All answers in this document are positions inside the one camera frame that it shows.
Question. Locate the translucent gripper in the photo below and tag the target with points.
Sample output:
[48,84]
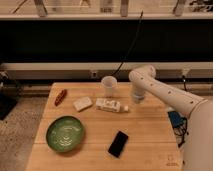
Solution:
[137,94]

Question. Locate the white plastic bottle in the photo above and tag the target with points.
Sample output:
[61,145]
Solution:
[110,105]

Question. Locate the green ceramic bowl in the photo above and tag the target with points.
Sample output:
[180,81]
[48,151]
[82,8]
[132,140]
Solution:
[65,134]

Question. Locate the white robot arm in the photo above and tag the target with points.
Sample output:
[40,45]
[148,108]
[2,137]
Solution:
[198,148]

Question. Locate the clear plastic cup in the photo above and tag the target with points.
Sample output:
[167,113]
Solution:
[109,84]

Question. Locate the blue object beside table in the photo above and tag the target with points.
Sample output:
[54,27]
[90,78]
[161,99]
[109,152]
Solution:
[175,118]

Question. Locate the black smartphone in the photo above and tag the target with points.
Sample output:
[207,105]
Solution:
[118,144]

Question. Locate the white sponge block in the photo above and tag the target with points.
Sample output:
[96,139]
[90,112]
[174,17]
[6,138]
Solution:
[82,103]

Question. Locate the red brown sausage toy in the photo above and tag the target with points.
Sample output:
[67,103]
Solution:
[60,97]

